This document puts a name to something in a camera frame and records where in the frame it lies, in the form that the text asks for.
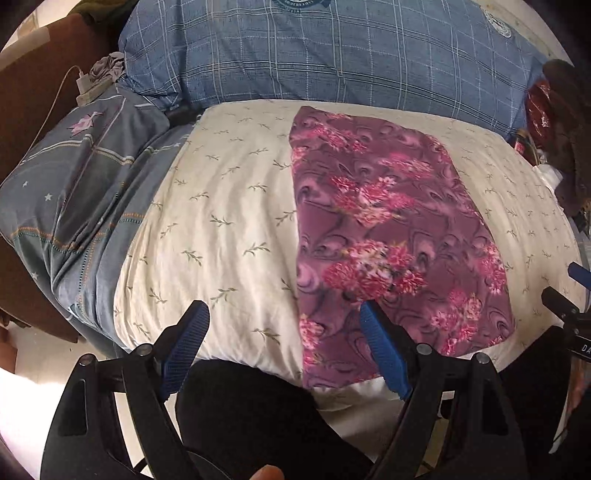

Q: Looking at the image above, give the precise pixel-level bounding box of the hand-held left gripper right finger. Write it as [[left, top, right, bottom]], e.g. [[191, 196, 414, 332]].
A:
[[359, 301, 528, 480]]

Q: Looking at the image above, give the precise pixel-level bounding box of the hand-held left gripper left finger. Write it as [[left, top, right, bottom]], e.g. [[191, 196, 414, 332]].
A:
[[41, 300, 211, 480]]

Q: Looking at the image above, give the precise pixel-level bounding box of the purple floral garment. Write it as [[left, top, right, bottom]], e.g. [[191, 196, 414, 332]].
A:
[[288, 105, 516, 391]]

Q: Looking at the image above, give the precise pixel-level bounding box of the person's black trouser leg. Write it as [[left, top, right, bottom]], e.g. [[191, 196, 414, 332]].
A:
[[175, 359, 376, 480]]

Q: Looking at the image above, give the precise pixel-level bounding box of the white plastic bag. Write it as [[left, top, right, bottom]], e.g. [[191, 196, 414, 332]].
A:
[[534, 163, 563, 191]]

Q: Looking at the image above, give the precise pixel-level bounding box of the white leaf-print bed sheet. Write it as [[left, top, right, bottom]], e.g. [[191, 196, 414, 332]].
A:
[[113, 99, 585, 412]]

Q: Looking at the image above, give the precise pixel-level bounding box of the red plastic bag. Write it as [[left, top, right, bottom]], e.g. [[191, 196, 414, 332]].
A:
[[525, 78, 556, 145]]

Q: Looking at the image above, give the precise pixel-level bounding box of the grey-blue flower-print quilt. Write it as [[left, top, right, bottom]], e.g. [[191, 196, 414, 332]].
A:
[[0, 85, 205, 343]]

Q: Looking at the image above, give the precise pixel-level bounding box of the white phone charger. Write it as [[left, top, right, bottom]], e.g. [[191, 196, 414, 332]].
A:
[[76, 69, 110, 107]]

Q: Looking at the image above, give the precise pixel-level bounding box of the grey crumpled cloth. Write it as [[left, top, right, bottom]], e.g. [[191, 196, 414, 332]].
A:
[[89, 52, 128, 85]]

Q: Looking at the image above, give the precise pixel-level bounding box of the blue plaid pillow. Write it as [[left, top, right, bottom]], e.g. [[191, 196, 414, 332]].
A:
[[117, 0, 555, 140]]

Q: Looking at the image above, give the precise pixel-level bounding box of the white charger cable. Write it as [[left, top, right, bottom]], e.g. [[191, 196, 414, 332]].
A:
[[22, 66, 85, 158]]

